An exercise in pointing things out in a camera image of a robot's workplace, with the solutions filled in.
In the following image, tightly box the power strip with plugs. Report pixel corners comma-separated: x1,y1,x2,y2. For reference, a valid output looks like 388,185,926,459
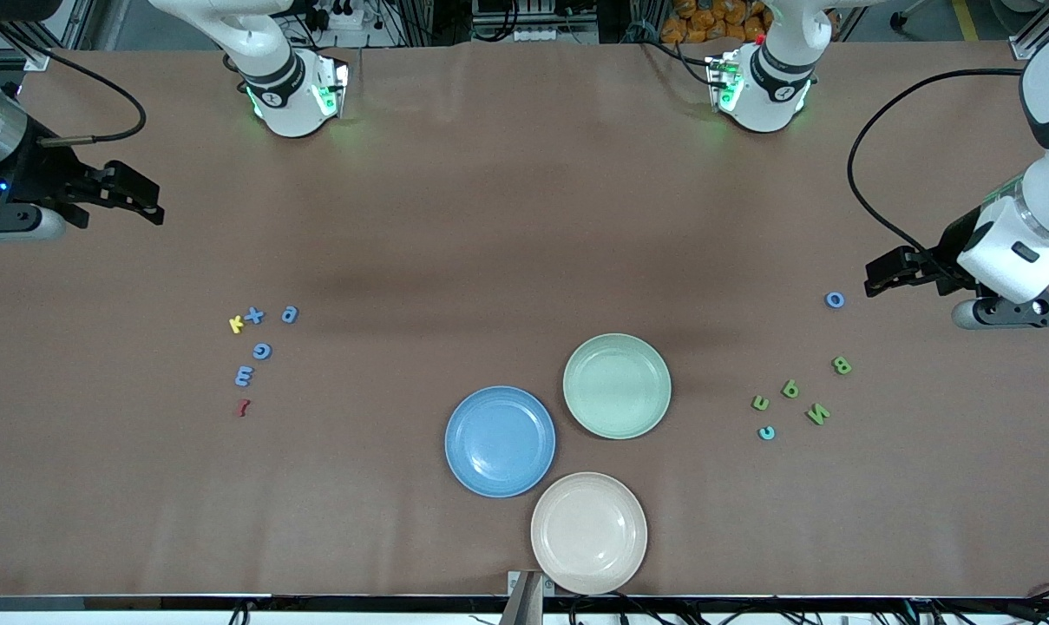
311,0,364,31

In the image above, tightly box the bag of oranges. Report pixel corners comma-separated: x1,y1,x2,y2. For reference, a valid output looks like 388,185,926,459
660,0,772,44

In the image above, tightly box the green plate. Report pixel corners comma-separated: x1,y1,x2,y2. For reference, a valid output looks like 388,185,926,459
562,332,672,440

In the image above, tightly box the brown table cover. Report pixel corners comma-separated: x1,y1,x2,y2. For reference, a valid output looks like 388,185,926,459
0,39,1049,600

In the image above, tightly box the beige plate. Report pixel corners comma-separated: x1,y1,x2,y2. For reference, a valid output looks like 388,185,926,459
530,471,648,596

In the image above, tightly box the blue plate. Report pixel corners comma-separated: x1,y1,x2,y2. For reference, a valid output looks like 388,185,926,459
444,385,557,499

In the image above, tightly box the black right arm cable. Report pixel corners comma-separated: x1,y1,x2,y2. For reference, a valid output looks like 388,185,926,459
0,22,148,147

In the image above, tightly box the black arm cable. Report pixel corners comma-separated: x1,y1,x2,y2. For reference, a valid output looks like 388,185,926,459
847,68,1024,261
0,22,148,147

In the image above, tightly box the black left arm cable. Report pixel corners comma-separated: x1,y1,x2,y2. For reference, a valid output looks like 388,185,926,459
847,68,1024,261

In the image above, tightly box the aluminium frame profile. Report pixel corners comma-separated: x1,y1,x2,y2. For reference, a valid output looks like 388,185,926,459
1010,0,1049,62
0,0,100,72

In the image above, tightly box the metal table edge rail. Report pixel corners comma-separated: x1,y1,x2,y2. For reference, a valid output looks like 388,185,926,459
0,594,1049,614

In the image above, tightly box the metal bracket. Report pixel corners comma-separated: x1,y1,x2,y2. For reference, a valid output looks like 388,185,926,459
500,570,556,625

